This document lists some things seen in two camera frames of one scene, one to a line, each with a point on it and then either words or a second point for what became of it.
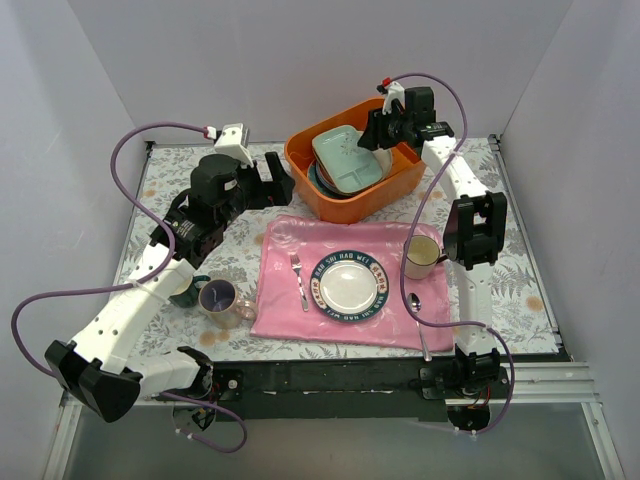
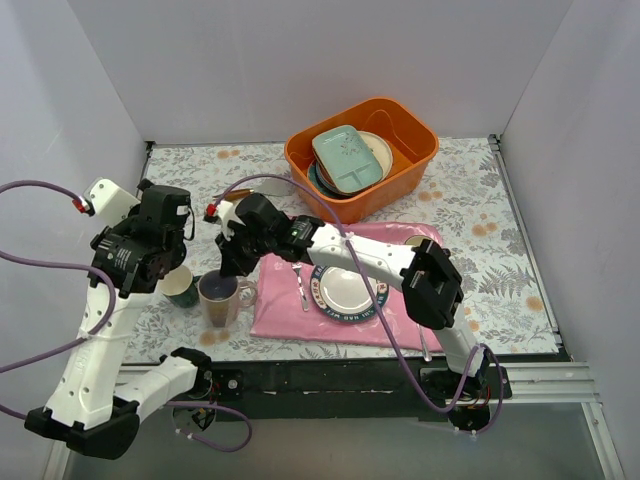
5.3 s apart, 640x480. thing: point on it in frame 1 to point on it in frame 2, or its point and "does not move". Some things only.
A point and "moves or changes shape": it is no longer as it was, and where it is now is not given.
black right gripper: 385,128 to 233,255
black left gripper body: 261,185 to 138,220
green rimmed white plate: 349,286 does not move
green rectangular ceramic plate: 351,170 does not move
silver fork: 296,263 does not move
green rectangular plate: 348,165 does not move
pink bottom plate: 384,156 does not move
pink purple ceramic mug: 219,300 moves or changes shape
